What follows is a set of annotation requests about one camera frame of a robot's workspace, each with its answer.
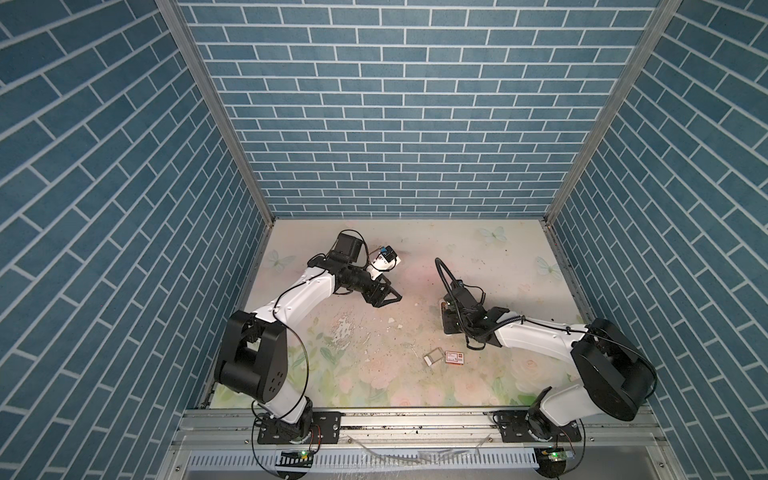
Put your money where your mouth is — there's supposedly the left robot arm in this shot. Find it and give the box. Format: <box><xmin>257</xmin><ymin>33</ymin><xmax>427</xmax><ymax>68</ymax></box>
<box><xmin>214</xmin><ymin>229</ymin><xmax>402</xmax><ymax>437</ymax></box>

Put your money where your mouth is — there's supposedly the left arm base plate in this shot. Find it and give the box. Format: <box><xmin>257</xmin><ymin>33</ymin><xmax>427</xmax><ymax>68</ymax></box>
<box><xmin>256</xmin><ymin>411</ymin><xmax>343</xmax><ymax>445</ymax></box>

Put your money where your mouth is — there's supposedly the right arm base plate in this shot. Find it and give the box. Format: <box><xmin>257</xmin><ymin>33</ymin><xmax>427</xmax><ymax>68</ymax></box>
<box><xmin>489</xmin><ymin>409</ymin><xmax>583</xmax><ymax>443</ymax></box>

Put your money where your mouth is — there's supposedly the red staple box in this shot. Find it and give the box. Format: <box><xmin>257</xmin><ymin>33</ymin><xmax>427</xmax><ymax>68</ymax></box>
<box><xmin>444</xmin><ymin>351</ymin><xmax>465</xmax><ymax>365</ymax></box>

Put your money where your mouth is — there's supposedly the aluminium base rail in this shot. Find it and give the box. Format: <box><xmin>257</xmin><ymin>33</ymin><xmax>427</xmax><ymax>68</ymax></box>
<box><xmin>161</xmin><ymin>406</ymin><xmax>601</xmax><ymax>466</ymax></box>

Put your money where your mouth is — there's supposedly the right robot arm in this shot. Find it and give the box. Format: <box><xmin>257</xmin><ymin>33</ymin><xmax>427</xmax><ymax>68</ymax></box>
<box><xmin>441</xmin><ymin>280</ymin><xmax>658</xmax><ymax>441</ymax></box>

